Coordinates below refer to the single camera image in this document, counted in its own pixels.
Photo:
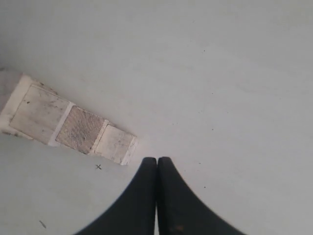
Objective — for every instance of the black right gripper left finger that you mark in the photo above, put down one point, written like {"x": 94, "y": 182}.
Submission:
{"x": 133, "y": 213}

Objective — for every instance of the second largest wooden cube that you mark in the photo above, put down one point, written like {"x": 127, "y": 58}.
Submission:
{"x": 41, "y": 115}

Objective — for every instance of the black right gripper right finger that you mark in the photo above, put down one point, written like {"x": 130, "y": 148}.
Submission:
{"x": 180, "y": 211}

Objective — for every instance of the smallest wooden cube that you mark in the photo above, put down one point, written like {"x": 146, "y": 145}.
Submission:
{"x": 115, "y": 145}

